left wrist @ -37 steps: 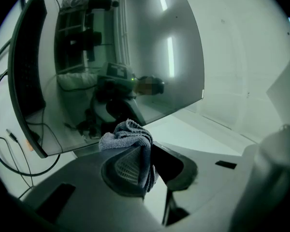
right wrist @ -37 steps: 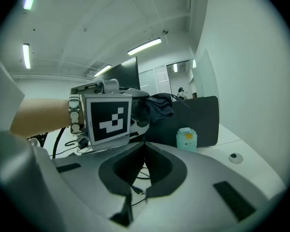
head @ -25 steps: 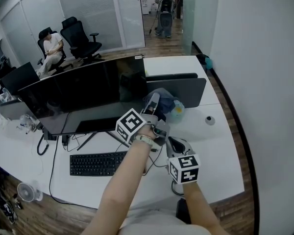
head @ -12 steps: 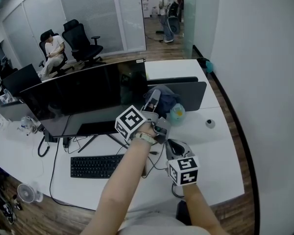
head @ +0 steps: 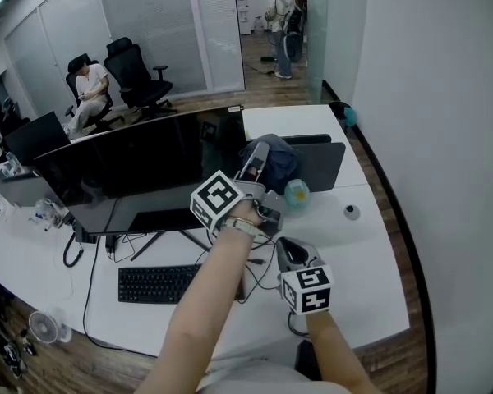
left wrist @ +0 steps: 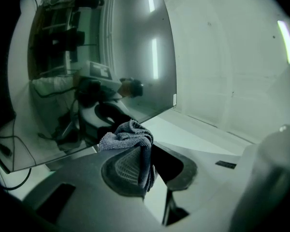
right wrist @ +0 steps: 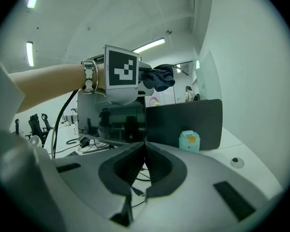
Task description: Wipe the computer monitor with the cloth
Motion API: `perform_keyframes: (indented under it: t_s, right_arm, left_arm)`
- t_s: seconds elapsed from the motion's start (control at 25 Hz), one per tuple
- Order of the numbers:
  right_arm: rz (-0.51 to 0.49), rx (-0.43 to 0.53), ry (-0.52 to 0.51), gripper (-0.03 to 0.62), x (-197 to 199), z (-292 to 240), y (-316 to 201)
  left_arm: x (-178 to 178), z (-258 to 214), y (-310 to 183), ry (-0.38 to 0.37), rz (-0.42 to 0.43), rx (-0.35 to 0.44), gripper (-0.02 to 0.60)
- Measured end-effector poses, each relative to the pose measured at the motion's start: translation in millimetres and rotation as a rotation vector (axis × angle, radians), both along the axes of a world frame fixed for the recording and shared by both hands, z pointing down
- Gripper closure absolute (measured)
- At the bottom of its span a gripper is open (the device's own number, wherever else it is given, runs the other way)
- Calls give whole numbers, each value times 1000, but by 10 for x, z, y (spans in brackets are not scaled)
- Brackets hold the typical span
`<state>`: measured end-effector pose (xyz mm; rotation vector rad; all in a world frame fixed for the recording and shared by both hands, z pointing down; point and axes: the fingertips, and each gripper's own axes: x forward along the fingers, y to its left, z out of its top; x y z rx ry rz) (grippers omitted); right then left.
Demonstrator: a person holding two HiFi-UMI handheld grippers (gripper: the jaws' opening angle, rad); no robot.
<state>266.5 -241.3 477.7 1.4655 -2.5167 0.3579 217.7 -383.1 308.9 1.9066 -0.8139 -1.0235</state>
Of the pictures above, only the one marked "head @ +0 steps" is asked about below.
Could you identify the clear plastic bottle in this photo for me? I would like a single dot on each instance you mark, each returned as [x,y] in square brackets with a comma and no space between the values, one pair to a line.
[44,207]

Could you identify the black plug adapter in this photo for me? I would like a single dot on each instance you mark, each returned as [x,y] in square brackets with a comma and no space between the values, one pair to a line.
[110,244]

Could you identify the large curved black monitor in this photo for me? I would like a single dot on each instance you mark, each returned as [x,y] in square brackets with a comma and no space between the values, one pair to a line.
[127,170]

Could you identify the blue cloth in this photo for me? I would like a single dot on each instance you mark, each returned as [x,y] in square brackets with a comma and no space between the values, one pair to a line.
[281,160]

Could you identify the frosted glass panel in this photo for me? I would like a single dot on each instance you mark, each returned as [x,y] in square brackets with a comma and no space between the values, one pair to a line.
[316,35]

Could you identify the black computer monitor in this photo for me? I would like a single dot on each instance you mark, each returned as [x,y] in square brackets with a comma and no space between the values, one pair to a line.
[37,140]

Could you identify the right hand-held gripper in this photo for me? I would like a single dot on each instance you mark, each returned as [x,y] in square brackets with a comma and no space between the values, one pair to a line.
[312,290]

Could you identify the black rectangular pad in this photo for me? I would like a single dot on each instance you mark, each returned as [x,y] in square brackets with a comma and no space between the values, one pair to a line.
[305,359]

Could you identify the grey laptop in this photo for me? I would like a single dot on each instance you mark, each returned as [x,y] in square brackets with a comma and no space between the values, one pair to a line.
[24,189]

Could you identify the white desk fan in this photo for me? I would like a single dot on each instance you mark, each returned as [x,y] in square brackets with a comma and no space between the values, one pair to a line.
[43,326]

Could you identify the person's left hand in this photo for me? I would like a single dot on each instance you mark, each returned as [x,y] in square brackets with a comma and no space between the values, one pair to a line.
[246,213]

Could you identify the silver wristwatch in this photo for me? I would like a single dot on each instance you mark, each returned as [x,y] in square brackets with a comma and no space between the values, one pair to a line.
[238,226]

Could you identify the small white round device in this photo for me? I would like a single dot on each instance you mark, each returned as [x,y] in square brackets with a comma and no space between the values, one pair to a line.
[352,212]

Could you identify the glass wall with white blinds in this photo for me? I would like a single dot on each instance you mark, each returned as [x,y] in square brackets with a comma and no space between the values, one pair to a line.
[160,27]

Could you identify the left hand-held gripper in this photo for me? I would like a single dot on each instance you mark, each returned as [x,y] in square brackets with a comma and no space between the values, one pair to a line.
[215,199]

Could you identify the clear cup with brown contents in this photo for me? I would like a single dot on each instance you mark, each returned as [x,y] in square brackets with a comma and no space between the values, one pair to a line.
[55,220]

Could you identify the person's left forearm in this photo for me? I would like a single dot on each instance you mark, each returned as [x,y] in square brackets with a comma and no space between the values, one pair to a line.
[201,310]

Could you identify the black keyboard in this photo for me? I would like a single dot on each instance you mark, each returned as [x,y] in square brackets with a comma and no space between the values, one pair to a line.
[156,283]

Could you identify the black office chair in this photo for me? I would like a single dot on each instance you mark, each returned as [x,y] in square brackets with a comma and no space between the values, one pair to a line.
[135,76]
[107,109]

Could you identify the person's grey shirt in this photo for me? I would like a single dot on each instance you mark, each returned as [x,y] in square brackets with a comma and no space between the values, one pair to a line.
[271,378]

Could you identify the grey round device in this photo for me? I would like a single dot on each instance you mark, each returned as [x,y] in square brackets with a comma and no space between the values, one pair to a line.
[292,47]

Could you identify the person's right forearm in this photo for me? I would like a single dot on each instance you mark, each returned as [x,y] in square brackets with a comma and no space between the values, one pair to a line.
[337,355]

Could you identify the pale green bottle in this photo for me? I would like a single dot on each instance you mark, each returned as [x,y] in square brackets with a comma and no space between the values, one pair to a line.
[298,197]

